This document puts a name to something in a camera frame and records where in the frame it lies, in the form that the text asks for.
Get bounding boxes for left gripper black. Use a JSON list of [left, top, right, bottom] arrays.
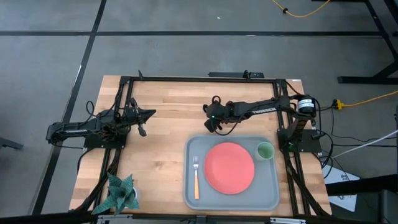
[[124, 97, 157, 137]]

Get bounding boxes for black cable bundle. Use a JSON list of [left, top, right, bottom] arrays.
[[313, 99, 398, 180]]

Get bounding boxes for black aluminium table frame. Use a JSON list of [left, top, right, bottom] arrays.
[[70, 70, 332, 218]]

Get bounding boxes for green potted plant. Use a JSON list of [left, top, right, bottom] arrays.
[[91, 172, 141, 216]]

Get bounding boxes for white cable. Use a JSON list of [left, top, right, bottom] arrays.
[[332, 129, 398, 159]]

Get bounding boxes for yellow cable with yellow plug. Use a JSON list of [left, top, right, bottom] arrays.
[[333, 90, 398, 110]]

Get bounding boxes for white paper sheet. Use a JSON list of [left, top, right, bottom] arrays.
[[322, 164, 361, 213]]

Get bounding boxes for green cup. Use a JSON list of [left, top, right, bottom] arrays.
[[254, 141, 276, 162]]

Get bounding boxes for black table leg frame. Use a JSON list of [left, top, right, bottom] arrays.
[[312, 0, 398, 85]]

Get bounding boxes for yellow cable with black clip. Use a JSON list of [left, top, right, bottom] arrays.
[[270, 0, 331, 19]]

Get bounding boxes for fork with orange handle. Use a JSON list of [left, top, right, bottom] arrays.
[[192, 155, 201, 200]]

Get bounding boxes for grey floor object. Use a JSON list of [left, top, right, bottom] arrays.
[[0, 136, 24, 152]]

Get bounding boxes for silver bracket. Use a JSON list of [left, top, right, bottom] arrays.
[[96, 213, 134, 224], [269, 217, 307, 224]]

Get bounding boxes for grey plastic tray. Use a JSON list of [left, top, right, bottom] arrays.
[[183, 134, 280, 211]]

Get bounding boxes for red round plate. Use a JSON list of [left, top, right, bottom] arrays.
[[204, 142, 256, 195]]

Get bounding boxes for black box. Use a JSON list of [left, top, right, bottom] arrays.
[[325, 174, 398, 224]]

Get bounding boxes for black bar behind table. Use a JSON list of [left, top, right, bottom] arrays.
[[208, 70, 265, 79]]

